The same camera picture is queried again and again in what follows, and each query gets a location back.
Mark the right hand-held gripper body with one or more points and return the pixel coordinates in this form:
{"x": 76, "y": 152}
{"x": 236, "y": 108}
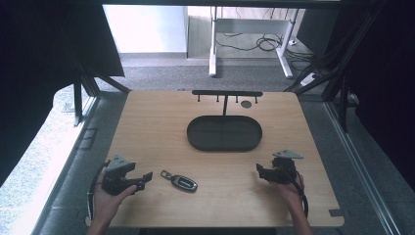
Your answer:
{"x": 284, "y": 169}

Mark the black key rack with tray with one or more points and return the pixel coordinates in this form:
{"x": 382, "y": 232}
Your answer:
{"x": 224, "y": 133}

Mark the person's right hand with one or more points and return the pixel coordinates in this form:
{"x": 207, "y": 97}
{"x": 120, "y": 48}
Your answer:
{"x": 289, "y": 192}

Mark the white metal desk frame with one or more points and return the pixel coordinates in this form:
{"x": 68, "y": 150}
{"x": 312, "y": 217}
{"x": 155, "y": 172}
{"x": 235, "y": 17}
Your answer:
{"x": 212, "y": 49}

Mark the black curtain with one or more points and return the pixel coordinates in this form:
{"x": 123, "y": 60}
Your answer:
{"x": 385, "y": 81}
{"x": 39, "y": 65}

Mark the white power strip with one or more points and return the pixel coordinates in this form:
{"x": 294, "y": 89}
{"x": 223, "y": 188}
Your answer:
{"x": 309, "y": 79}

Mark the person's left hand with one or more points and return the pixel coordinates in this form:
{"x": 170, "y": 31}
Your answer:
{"x": 107, "y": 204}

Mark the grey round table hole cover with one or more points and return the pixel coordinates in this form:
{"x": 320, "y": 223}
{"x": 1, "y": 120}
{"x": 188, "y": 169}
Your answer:
{"x": 246, "y": 104}

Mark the black car key fob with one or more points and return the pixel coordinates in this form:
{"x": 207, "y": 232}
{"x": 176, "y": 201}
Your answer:
{"x": 181, "y": 181}

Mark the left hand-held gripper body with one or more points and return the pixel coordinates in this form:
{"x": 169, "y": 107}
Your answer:
{"x": 117, "y": 176}

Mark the black metal stand frame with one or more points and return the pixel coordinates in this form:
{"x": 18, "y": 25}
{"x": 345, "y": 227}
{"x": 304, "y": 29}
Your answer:
{"x": 85, "y": 85}
{"x": 339, "y": 71}

